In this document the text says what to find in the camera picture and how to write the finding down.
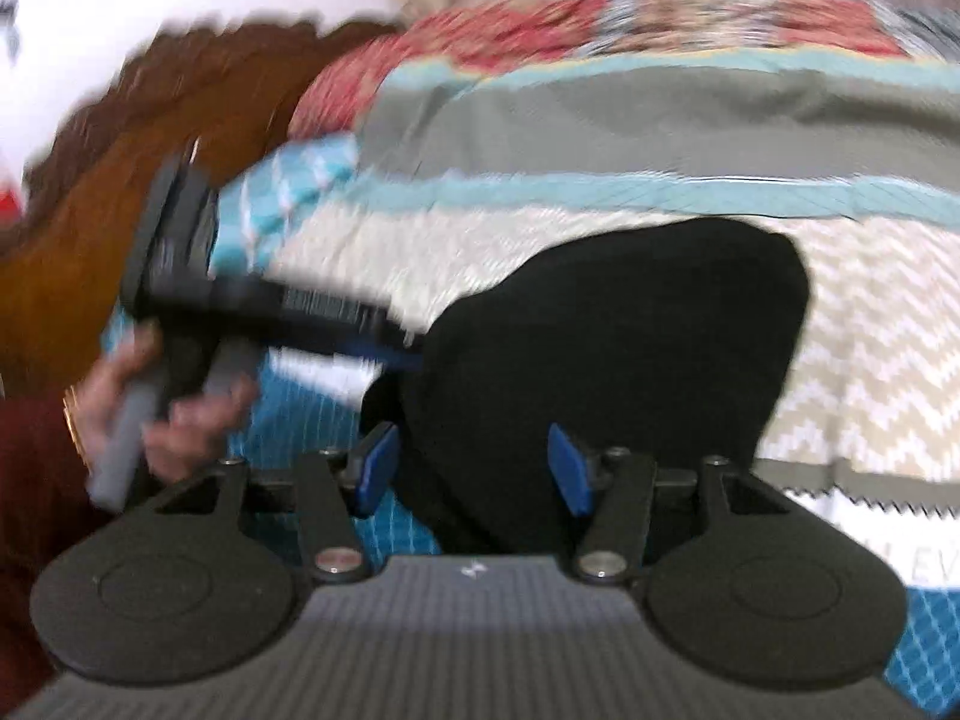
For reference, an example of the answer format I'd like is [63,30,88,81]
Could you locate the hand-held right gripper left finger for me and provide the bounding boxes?
[154,422,401,585]

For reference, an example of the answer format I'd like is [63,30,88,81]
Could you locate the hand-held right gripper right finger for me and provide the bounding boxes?
[547,423,793,585]

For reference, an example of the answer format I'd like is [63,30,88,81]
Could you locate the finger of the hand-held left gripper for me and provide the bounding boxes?
[262,283,428,376]

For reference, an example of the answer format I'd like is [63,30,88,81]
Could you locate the black pants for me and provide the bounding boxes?
[360,216,812,557]

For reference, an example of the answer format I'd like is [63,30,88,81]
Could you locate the person's left hand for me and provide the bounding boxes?
[69,322,261,482]

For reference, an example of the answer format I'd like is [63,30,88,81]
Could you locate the blue grid bed sheet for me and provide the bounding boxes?
[101,311,960,717]

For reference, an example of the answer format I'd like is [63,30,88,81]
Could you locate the brown wooden headboard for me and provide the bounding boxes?
[0,19,400,400]

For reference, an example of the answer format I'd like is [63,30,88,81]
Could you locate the teal checked cloth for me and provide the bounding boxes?
[214,136,362,275]

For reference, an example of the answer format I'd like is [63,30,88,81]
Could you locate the grey teal chevron bedspread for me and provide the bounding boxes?
[266,51,960,587]

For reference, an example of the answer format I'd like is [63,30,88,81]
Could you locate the red floral blanket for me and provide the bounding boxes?
[287,0,960,145]

